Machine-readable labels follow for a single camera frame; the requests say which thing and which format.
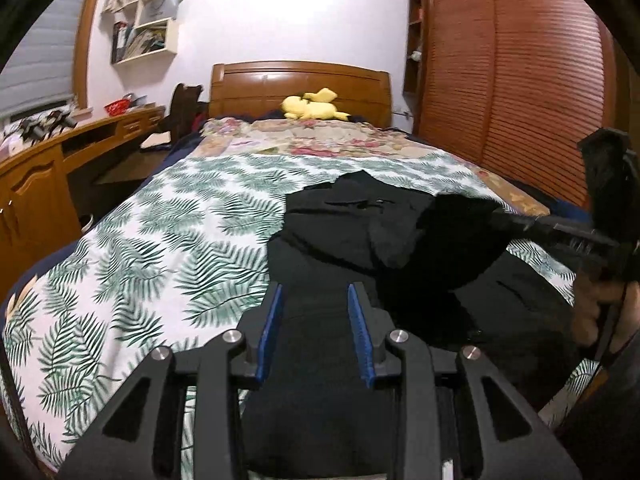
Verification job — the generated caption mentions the person's right hand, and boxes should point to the person's right hand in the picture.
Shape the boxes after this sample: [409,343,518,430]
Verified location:
[572,272,626,348]

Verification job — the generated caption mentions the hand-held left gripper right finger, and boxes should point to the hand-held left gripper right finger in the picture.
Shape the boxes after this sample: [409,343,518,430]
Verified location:
[349,282,583,480]

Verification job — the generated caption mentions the leaf print bed sheet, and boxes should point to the leaf print bed sheet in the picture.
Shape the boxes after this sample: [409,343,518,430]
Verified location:
[2,152,601,466]

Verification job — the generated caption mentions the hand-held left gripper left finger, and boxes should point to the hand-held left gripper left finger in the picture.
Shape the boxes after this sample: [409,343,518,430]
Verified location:
[59,282,286,480]

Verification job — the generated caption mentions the wooden louvred wardrobe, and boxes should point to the wooden louvred wardrobe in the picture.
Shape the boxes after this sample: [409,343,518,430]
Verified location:
[417,0,618,206]

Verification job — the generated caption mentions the wooden window frame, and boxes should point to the wooden window frame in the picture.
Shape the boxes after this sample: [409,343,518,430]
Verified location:
[72,0,111,111]

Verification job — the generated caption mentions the grey bag on shelf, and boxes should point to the grey bag on shelf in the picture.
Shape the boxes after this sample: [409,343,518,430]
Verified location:
[145,0,178,26]

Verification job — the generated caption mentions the wooden headboard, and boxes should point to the wooden headboard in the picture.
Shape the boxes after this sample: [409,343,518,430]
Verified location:
[209,61,392,128]

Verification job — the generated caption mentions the yellow plush toy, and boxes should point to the yellow plush toy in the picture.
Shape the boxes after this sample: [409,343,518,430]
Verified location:
[281,88,352,122]

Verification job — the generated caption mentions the black gadgets on desk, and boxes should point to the black gadgets on desk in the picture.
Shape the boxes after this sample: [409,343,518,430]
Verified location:
[20,112,76,141]

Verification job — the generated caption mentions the row of books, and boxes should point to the row of books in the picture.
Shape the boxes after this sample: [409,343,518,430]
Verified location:
[112,22,136,61]

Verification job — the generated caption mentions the floral quilt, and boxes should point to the floral quilt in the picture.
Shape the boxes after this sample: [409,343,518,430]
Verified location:
[200,117,551,216]

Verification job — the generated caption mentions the wooden open wardrobe shelf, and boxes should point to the wooden open wardrobe shelf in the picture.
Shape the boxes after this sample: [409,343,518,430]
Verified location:
[402,0,425,96]

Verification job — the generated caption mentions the black garment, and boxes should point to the black garment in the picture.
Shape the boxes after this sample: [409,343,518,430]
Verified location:
[240,170,583,480]

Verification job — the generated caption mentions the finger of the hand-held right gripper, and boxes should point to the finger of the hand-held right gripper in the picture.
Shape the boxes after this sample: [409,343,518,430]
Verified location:
[500,214,623,261]

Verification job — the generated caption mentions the person's dark clothing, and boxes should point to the person's dark clothing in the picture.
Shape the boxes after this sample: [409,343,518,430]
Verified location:
[555,340,640,480]

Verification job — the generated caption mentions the grey window blind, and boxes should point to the grey window blind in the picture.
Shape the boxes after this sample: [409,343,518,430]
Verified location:
[0,0,96,121]

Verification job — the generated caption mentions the wooden desk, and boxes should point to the wooden desk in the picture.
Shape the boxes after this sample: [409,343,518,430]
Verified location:
[0,105,166,281]

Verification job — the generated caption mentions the white wall shelf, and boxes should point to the white wall shelf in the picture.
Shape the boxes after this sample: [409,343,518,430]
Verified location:
[102,0,180,65]

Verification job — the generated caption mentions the chair with dark clothes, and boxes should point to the chair with dark clothes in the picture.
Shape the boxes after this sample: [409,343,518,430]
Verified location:
[167,83,208,143]

